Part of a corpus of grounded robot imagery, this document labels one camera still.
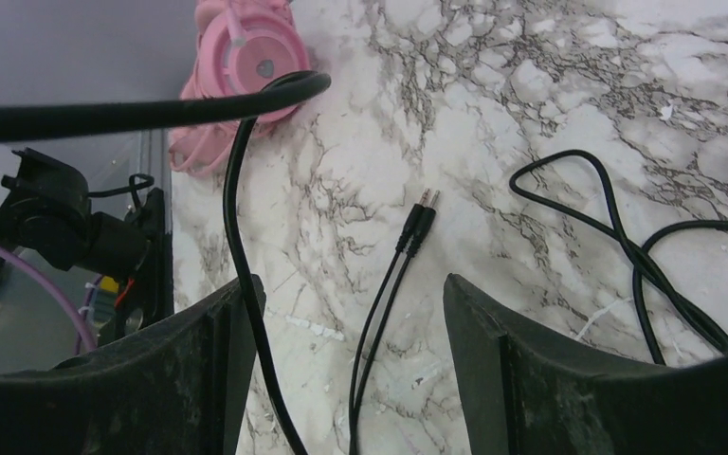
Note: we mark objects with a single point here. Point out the black blue headphones with cable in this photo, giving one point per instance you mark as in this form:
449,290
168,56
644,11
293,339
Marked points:
25,123

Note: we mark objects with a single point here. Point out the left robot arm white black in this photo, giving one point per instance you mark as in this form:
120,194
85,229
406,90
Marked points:
119,233

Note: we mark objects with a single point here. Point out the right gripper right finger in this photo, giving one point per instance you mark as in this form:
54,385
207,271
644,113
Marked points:
527,389

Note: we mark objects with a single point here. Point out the pink headphones with cable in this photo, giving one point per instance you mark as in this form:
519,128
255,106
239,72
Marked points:
241,47

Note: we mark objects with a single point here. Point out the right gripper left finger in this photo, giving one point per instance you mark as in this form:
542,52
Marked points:
178,386

